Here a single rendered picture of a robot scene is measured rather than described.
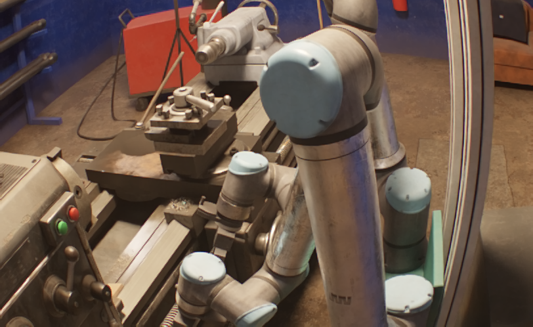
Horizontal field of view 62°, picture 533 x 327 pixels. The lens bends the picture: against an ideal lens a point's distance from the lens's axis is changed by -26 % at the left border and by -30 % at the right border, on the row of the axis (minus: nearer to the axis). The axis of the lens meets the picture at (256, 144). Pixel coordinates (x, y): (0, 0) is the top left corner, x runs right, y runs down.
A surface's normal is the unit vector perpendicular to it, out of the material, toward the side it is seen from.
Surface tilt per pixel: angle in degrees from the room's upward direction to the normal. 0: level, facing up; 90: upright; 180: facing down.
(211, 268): 19
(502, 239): 0
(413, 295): 5
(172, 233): 36
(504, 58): 90
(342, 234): 86
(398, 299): 5
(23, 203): 45
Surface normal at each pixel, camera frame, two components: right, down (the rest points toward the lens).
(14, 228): 0.58, -0.59
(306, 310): -0.11, -0.89
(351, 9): -0.32, -0.05
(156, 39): 0.02, 0.44
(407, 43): -0.33, 0.45
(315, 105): -0.62, 0.29
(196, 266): 0.16, -0.78
